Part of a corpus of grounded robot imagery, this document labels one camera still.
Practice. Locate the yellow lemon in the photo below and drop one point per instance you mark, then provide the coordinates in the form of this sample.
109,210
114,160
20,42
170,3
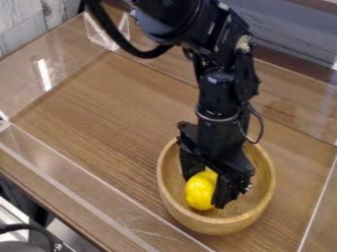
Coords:
198,190

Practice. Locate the brown wooden bowl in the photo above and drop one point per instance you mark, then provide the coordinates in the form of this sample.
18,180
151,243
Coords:
241,212

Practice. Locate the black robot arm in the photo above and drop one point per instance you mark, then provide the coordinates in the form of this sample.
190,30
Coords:
216,38

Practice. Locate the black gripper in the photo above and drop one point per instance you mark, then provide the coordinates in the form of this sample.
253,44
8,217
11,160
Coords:
213,144

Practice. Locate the clear acrylic corner bracket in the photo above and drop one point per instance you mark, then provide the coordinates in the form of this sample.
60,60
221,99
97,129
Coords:
98,35

